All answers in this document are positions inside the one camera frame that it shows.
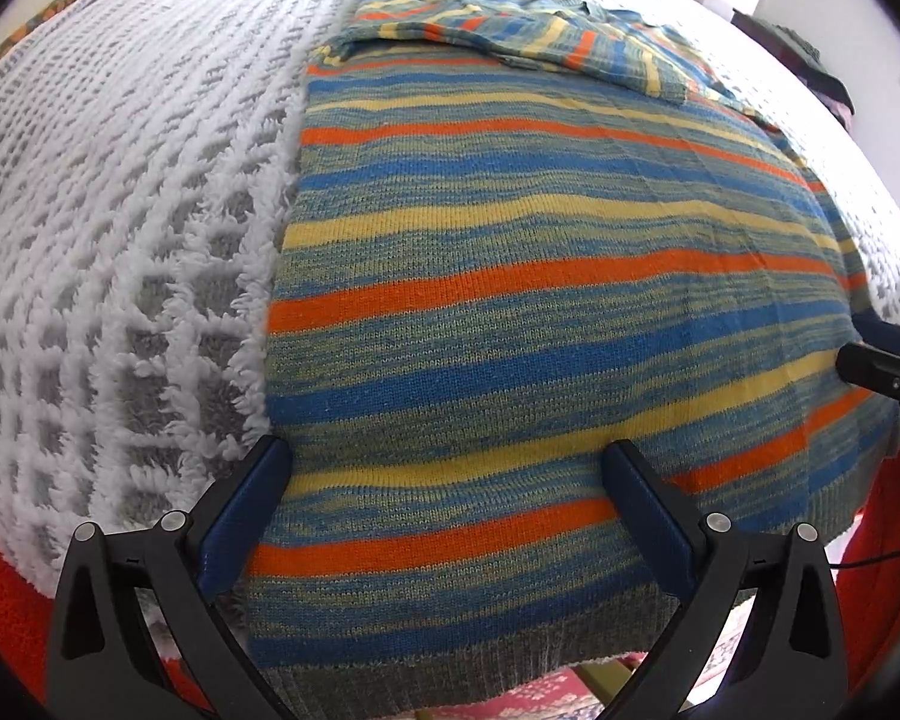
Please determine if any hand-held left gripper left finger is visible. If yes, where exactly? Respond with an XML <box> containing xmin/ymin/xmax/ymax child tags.
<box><xmin>45</xmin><ymin>435</ymin><xmax>295</xmax><ymax>720</ymax></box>

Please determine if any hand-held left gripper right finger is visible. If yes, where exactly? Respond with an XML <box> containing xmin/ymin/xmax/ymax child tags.
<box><xmin>602</xmin><ymin>439</ymin><xmax>850</xmax><ymax>720</ymax></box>

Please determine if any striped knit sweater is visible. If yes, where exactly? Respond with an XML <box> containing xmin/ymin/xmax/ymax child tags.
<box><xmin>244</xmin><ymin>0</ymin><xmax>900</xmax><ymax>710</ymax></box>

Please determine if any dark clothes pile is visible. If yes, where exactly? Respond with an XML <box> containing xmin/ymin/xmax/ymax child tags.
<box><xmin>731</xmin><ymin>6</ymin><xmax>826</xmax><ymax>68</ymax></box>

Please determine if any patterned red rug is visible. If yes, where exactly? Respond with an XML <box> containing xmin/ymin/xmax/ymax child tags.
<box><xmin>450</xmin><ymin>652</ymin><xmax>758</xmax><ymax>720</ymax></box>

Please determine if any orange bedspread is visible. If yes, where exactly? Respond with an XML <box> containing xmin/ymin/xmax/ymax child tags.
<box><xmin>0</xmin><ymin>435</ymin><xmax>900</xmax><ymax>720</ymax></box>

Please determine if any white and grey woven blanket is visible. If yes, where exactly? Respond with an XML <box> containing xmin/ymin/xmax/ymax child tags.
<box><xmin>0</xmin><ymin>0</ymin><xmax>900</xmax><ymax>601</ymax></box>

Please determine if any black cable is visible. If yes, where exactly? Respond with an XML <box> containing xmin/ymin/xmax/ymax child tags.
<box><xmin>829</xmin><ymin>540</ymin><xmax>900</xmax><ymax>569</ymax></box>

